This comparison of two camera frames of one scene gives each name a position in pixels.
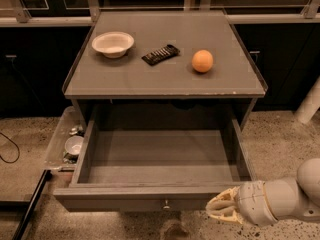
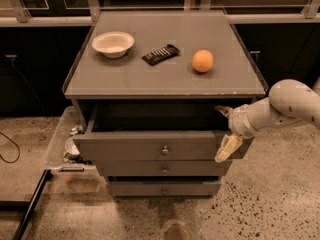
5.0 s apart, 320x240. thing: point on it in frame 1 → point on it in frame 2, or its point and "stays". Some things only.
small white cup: x=73 y=144 stays
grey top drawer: x=140 y=165 → x=152 y=130
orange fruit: x=202 y=60 stays
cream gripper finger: x=227 y=195 → x=227 y=111
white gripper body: x=254 y=200 → x=238 y=121
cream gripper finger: x=224 y=210 → x=229 y=144
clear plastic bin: x=66 y=145 stays
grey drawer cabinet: x=164 y=71 stays
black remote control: x=160 y=55 stays
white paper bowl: x=112 y=44 stays
